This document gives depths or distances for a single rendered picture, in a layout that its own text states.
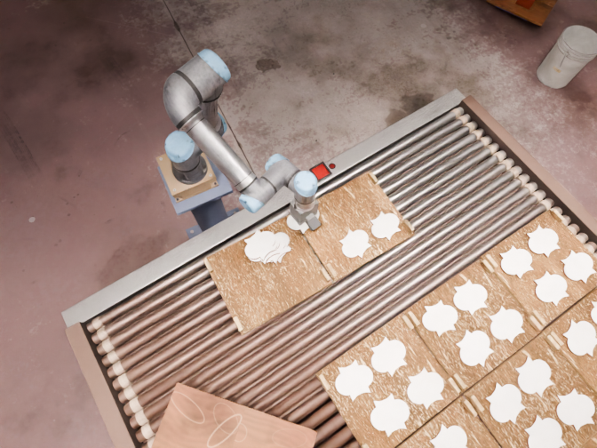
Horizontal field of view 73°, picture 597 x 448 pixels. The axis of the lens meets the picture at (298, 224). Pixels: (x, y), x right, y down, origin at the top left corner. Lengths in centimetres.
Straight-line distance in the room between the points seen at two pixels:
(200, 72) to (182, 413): 109
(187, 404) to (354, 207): 100
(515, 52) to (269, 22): 209
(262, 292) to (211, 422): 49
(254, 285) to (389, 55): 255
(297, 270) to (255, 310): 23
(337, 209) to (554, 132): 231
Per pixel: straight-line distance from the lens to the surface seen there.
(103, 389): 171
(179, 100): 129
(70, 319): 184
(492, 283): 183
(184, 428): 153
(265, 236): 162
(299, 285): 163
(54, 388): 286
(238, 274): 166
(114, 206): 303
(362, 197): 180
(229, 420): 150
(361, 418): 161
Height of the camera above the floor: 252
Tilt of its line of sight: 67 degrees down
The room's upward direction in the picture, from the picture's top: 3 degrees clockwise
